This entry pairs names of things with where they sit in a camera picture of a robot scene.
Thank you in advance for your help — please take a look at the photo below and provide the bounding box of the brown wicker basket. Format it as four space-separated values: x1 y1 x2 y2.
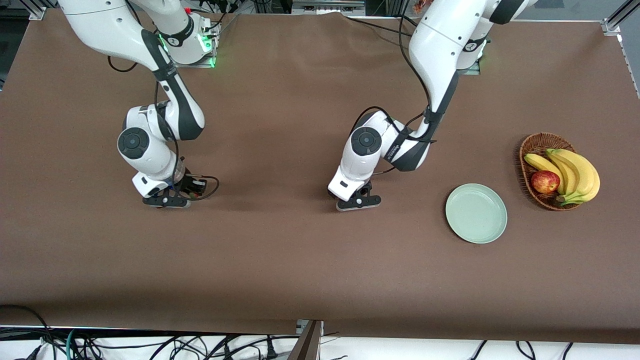
519 132 583 212

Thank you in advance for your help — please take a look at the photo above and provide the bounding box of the aluminium frame corner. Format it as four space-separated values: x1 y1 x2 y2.
602 0 640 37

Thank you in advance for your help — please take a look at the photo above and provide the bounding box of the pale green round plate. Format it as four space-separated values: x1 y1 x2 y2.
445 183 508 245

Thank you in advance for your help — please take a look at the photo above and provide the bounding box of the thin black table cable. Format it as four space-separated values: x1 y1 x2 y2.
345 16 416 37

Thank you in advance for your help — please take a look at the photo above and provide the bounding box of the black looped floor cable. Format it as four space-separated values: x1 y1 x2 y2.
0 304 53 360

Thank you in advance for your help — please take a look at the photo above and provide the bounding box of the grey metal box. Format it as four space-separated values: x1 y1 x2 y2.
291 0 366 16

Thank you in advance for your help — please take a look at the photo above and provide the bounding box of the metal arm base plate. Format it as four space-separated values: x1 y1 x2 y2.
452 45 482 76
164 22 217 69

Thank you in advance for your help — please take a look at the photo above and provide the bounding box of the small yellow banana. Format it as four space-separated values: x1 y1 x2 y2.
524 153 567 196

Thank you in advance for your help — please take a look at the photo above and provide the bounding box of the brown table cloth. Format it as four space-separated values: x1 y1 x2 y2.
0 10 640 346

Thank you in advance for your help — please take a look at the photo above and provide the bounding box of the brown post with bracket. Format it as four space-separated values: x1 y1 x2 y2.
287 319 325 360

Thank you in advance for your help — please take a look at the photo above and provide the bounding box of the red apple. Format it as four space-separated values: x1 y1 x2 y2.
530 170 561 195

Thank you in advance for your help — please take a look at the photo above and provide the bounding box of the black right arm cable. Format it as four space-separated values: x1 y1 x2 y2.
107 55 221 202

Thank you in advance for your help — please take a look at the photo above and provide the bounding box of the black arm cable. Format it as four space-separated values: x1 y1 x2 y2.
349 14 438 177
107 55 221 202

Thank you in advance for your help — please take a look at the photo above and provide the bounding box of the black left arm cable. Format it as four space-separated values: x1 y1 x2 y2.
349 14 438 177

